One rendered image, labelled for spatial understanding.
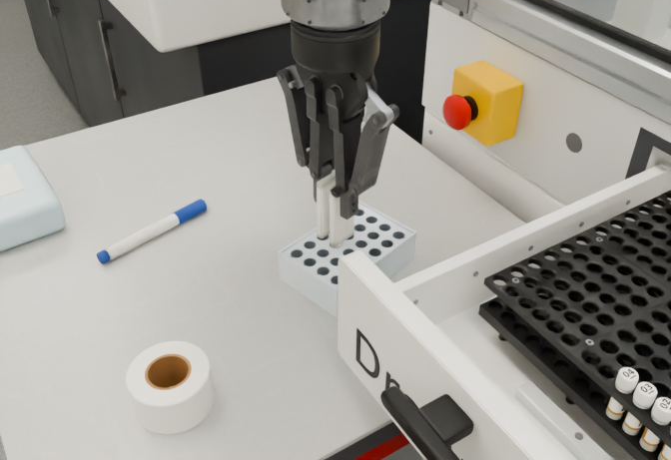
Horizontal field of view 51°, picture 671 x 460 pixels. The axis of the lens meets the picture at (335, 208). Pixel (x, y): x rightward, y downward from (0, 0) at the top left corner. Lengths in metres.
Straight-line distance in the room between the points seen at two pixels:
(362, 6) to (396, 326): 0.24
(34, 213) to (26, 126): 1.87
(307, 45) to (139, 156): 0.44
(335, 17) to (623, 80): 0.30
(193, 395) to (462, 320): 0.23
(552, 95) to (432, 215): 0.19
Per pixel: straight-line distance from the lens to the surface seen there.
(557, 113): 0.79
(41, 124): 2.70
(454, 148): 0.94
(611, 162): 0.76
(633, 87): 0.72
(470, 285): 0.60
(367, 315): 0.52
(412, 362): 0.49
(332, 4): 0.55
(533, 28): 0.79
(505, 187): 0.89
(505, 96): 0.80
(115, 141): 1.01
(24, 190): 0.87
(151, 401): 0.61
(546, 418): 0.55
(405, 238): 0.74
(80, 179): 0.95
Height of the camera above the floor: 1.27
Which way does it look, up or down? 38 degrees down
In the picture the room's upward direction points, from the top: straight up
